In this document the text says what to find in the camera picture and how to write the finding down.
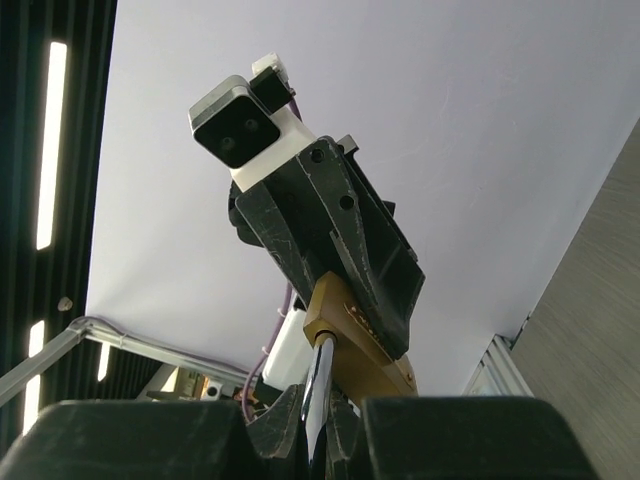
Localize large brass padlock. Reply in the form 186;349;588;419
301;272;418;479

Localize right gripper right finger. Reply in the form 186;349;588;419
359;396;598;479

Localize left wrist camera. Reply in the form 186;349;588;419
188;67;317;192

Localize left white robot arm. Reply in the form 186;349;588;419
228;136;425;391

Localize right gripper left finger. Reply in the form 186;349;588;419
1;401;265;479

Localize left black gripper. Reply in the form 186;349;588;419
228;136;425;359

